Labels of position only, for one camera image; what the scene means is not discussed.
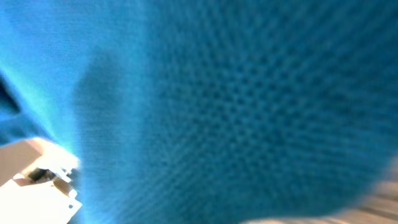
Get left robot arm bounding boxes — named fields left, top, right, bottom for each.
left=1, top=138, right=82, bottom=224

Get blue t-shirt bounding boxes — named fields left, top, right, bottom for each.
left=1, top=0, right=397, bottom=223

